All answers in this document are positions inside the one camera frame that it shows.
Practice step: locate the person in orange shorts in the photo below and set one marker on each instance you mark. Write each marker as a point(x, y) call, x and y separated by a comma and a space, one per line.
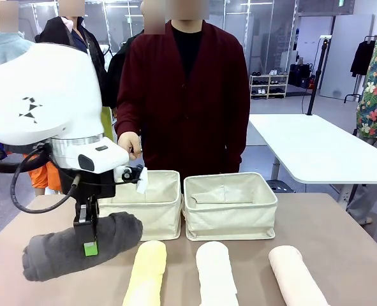
point(43, 175)

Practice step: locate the black tripod stand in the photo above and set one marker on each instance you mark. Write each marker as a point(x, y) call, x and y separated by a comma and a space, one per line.
point(317, 73)

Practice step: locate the person in floral shirt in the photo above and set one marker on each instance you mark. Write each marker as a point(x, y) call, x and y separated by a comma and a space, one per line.
point(374, 105)

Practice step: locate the yellow towel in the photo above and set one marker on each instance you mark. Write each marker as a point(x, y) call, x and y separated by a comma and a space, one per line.
point(148, 274)

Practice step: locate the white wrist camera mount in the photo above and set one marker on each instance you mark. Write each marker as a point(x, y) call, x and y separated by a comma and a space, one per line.
point(127, 175)

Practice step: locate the person's right forearm maroon sleeve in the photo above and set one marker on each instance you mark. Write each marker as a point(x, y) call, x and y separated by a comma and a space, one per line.
point(129, 118)

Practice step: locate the person in black jacket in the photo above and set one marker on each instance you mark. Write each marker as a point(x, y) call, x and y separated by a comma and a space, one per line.
point(89, 48)

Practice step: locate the person in dark clothes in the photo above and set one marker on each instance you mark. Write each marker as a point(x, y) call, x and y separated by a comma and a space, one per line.
point(118, 73)

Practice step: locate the white rolled towel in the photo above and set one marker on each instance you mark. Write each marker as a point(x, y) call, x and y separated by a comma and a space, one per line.
point(215, 274)

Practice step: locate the pink towel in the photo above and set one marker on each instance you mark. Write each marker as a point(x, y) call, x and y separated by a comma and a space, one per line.
point(293, 277)

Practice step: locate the cream fabric basket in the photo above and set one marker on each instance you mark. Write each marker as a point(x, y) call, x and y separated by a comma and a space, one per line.
point(156, 220)
point(229, 223)

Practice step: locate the person's left forearm maroon sleeve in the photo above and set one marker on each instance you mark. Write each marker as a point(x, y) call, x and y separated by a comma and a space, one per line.
point(237, 143)

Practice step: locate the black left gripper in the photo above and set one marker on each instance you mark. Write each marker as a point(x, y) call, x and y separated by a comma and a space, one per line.
point(92, 185)

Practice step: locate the person's right hand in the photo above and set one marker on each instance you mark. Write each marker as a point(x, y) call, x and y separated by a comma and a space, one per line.
point(130, 141)

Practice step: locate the black hanging garment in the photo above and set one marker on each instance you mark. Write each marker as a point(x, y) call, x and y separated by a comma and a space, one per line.
point(362, 59)

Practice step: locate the wooden shoe rack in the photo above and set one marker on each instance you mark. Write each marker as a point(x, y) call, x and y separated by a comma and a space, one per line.
point(268, 86)

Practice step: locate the dark grey towel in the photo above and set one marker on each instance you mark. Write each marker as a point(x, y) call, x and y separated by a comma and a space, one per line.
point(54, 252)

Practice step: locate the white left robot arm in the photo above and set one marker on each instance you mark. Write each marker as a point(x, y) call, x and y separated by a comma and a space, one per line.
point(38, 95)

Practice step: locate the black suitcase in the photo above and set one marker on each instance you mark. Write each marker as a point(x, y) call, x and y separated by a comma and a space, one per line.
point(300, 75)

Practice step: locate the black clothes rack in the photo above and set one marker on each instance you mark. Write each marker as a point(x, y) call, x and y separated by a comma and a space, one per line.
point(355, 94)

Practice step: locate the person in maroon cardigan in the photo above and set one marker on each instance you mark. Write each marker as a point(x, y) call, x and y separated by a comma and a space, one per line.
point(188, 105)

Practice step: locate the white table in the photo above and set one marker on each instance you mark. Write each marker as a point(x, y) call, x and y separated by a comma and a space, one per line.
point(312, 150)

